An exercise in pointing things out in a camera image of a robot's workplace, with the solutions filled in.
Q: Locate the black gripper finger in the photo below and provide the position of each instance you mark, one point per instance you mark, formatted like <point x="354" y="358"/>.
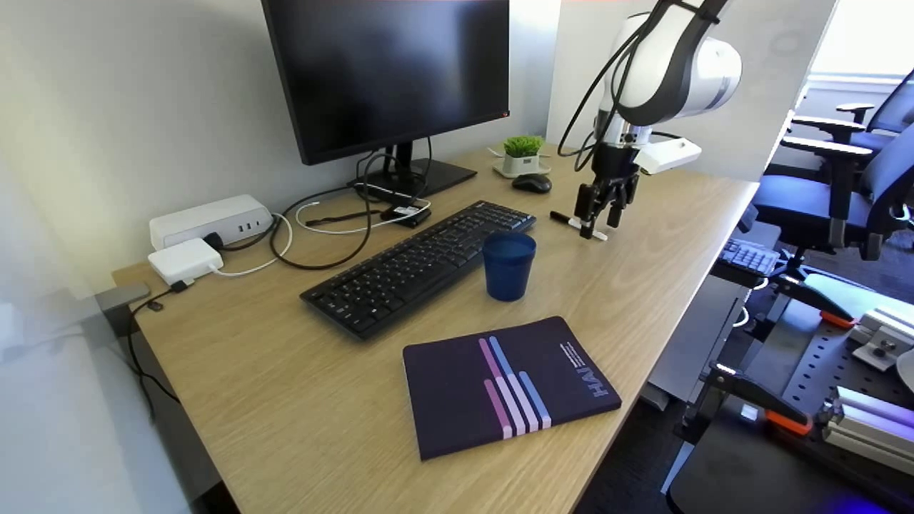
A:
<point x="584" y="210"/>
<point x="621" y="194"/>

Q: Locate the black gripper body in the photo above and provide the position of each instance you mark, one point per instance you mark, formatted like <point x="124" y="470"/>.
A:
<point x="611" y="154"/>

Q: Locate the white black marker pen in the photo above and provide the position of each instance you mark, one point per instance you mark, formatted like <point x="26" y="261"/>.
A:
<point x="577" y="227"/>

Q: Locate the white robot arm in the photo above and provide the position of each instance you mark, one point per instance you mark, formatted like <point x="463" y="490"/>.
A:
<point x="664" y="64"/>

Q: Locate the blue plastic cup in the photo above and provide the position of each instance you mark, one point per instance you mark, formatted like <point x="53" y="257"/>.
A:
<point x="509" y="263"/>

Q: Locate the black computer mouse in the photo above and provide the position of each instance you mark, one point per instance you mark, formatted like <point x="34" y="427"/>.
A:
<point x="533" y="184"/>

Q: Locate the small green potted plant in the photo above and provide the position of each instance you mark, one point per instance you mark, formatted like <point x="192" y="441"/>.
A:
<point x="520" y="154"/>

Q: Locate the black usb adapter with label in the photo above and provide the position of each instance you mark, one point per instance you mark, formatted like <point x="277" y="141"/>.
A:
<point x="409" y="217"/>

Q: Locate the white partition board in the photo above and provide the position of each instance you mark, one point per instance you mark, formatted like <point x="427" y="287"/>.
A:
<point x="776" y="40"/>

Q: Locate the dark purple striped notebook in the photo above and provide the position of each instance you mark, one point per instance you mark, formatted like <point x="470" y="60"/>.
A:
<point x="501" y="382"/>

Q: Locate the blue office chair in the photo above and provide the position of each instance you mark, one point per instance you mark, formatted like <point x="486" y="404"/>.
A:
<point x="857" y="194"/>

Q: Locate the black computer keyboard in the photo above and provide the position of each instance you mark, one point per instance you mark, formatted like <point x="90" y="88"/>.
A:
<point x="403" y="277"/>

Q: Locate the black computer monitor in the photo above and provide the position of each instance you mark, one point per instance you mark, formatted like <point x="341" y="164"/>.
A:
<point x="379" y="74"/>

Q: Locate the orange black clamp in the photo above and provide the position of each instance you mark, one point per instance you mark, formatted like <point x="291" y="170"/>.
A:
<point x="776" y="410"/>

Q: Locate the silver aluminium extrusion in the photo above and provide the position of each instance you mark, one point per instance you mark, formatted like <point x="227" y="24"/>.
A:
<point x="871" y="428"/>

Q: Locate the white power strip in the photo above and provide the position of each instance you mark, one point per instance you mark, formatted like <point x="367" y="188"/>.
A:
<point x="231" y="221"/>

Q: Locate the white adapter box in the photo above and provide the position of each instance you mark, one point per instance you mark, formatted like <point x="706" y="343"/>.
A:
<point x="186" y="261"/>

